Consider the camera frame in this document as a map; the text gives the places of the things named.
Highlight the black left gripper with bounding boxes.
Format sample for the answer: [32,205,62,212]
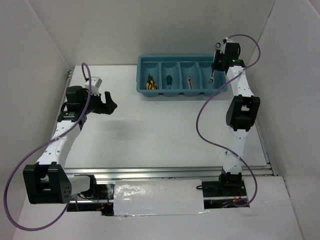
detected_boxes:
[80,88,118,115]

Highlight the large silver ratchet wrench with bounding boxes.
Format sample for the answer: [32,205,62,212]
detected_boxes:
[208,53,221,84]

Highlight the yellow black long-nose pliers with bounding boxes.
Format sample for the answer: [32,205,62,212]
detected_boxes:
[145,74,158,90]

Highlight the green stubby screwdriver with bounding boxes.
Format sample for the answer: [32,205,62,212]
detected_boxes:
[166,75,173,90]

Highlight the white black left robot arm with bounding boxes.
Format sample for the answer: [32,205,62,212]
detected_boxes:
[23,86,117,204]

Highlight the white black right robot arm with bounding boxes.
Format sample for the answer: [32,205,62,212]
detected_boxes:
[211,39,261,196]

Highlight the teal four-compartment tray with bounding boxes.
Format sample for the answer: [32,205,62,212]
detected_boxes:
[136,54,226,97]

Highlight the silver foil cover sheet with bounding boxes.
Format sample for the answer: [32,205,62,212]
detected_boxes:
[113,179,205,216]

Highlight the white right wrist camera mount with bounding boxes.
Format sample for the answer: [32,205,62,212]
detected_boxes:
[214,37,229,54]

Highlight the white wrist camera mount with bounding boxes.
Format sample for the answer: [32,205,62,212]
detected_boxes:
[214,37,229,54]
[90,76,102,96]

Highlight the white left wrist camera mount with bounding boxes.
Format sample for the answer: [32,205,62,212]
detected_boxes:
[90,76,102,96]

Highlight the aluminium table frame rail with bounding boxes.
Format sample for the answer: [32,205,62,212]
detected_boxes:
[38,65,279,181]

